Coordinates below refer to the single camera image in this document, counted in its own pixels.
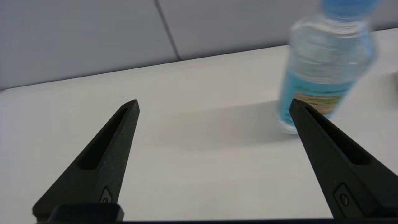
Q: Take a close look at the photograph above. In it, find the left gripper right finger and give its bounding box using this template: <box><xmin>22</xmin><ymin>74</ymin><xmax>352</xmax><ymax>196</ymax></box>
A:
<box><xmin>289</xmin><ymin>99</ymin><xmax>398</xmax><ymax>220</ymax></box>

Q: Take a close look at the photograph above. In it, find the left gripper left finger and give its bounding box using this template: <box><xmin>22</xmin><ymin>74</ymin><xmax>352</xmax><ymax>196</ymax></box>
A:
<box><xmin>32</xmin><ymin>99</ymin><xmax>140</xmax><ymax>222</ymax></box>

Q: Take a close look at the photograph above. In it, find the clear soda water bottle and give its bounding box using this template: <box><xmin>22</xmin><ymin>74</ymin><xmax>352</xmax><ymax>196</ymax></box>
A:
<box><xmin>277</xmin><ymin>0</ymin><xmax>378</xmax><ymax>135</ymax></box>

